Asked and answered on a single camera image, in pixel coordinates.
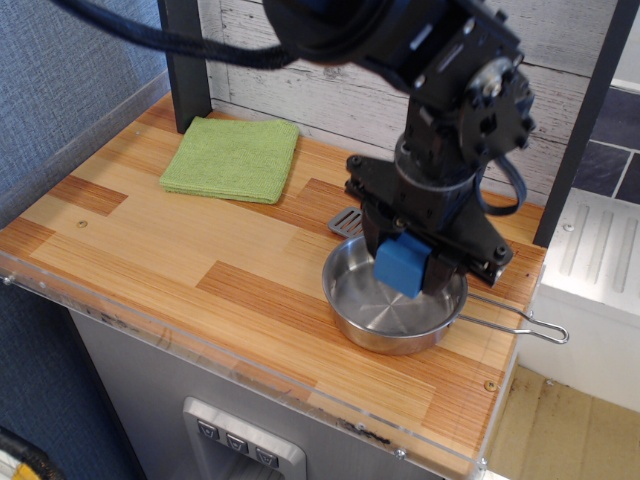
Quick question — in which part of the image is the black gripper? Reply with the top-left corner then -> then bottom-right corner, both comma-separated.
346,155 -> 514,295

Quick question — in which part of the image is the blue block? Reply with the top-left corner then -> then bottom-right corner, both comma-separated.
374,232 -> 432,299

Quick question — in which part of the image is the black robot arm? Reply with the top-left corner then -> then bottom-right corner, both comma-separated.
264,1 -> 535,294

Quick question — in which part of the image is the yellow black object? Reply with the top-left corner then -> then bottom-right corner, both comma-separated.
1,427 -> 66,480

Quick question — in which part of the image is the white ridged appliance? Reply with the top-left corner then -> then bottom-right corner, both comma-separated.
518,189 -> 639,410

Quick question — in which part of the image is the green folded cloth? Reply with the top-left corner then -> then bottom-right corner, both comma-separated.
159,117 -> 299,205

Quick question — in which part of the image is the silver button panel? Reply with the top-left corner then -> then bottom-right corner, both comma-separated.
183,397 -> 307,479

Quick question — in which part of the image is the clear acrylic edge guard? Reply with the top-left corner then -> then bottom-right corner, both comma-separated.
1,241 -> 522,479

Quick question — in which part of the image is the grey spatula green handle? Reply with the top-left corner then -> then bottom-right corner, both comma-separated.
327,207 -> 363,239

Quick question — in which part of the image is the steel pot with wire handle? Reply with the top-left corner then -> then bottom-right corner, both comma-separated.
322,236 -> 569,355

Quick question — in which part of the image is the dark left post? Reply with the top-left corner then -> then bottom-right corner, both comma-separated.
157,0 -> 212,134

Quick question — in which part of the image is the dark post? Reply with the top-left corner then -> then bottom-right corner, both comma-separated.
157,0 -> 212,134
533,0 -> 639,248

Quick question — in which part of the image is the dark right post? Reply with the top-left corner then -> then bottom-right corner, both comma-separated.
533,0 -> 639,248

